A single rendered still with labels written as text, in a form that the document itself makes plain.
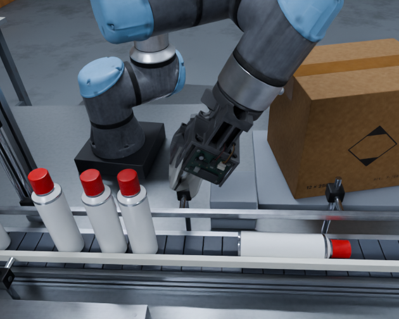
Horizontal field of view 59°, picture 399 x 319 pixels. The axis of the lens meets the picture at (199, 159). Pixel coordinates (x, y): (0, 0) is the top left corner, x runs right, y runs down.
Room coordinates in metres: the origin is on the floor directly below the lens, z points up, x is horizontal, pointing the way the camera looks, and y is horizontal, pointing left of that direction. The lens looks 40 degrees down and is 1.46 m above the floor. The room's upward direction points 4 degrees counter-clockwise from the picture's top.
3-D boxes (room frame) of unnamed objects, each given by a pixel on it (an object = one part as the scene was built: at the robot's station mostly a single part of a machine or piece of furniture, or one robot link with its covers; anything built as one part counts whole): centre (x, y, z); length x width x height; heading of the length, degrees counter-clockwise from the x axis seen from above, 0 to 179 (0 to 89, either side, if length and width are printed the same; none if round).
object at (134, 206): (0.43, 0.12, 0.98); 0.05 x 0.05 x 0.20
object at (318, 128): (0.70, -0.36, 0.99); 0.30 x 0.24 x 0.27; 95
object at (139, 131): (0.81, 0.23, 0.93); 0.15 x 0.15 x 0.10
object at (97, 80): (0.81, 0.22, 1.05); 0.13 x 0.12 x 0.14; 115
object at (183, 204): (0.49, 0.04, 0.91); 0.07 x 0.03 x 0.17; 174
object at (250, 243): (0.40, -0.16, 0.91); 0.20 x 0.05 x 0.05; 82
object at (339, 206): (0.46, -0.26, 0.91); 0.07 x 0.03 x 0.17; 174
